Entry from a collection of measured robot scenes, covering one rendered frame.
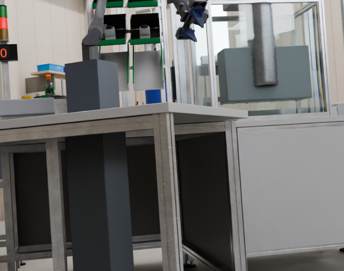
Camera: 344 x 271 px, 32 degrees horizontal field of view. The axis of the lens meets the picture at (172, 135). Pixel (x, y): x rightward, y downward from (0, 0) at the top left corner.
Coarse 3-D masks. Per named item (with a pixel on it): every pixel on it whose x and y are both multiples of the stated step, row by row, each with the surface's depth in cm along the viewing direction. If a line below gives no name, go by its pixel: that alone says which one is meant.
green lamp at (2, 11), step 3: (0, 6) 267; (3, 6) 267; (0, 9) 267; (3, 9) 267; (6, 9) 269; (0, 12) 267; (3, 12) 267; (6, 12) 269; (0, 15) 267; (3, 15) 267; (6, 15) 268
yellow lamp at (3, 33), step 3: (0, 30) 266; (3, 30) 267; (6, 30) 268; (0, 33) 266; (3, 33) 267; (6, 33) 268; (0, 36) 266; (3, 36) 267; (6, 36) 267; (0, 39) 266; (3, 39) 267; (6, 39) 267
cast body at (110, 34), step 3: (108, 27) 257; (111, 27) 257; (105, 30) 256; (108, 30) 256; (111, 30) 257; (114, 30) 257; (105, 33) 257; (108, 33) 257; (111, 33) 257; (114, 33) 257; (105, 36) 257; (108, 36) 257; (111, 36) 258; (114, 36) 257; (105, 39) 257; (108, 39) 257; (111, 39) 257
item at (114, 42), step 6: (108, 18) 280; (114, 18) 280; (120, 18) 281; (126, 18) 276; (108, 24) 282; (114, 24) 282; (120, 24) 282; (126, 24) 273; (120, 30) 280; (126, 30) 270; (120, 36) 270; (126, 36) 267; (102, 42) 257; (108, 42) 257; (114, 42) 257; (120, 42) 257
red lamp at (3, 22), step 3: (0, 18) 267; (3, 18) 267; (6, 18) 268; (0, 21) 267; (3, 21) 267; (6, 21) 268; (0, 24) 267; (3, 24) 267; (6, 24) 268; (0, 27) 266; (3, 27) 267; (6, 27) 268
